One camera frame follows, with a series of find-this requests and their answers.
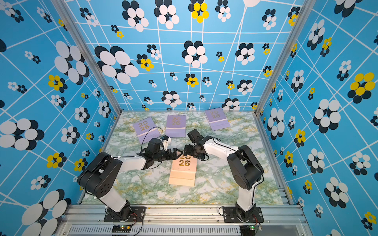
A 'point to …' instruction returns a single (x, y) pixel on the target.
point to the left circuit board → (121, 228)
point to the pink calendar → (183, 171)
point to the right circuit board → (249, 230)
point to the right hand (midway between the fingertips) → (190, 154)
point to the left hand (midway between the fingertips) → (180, 152)
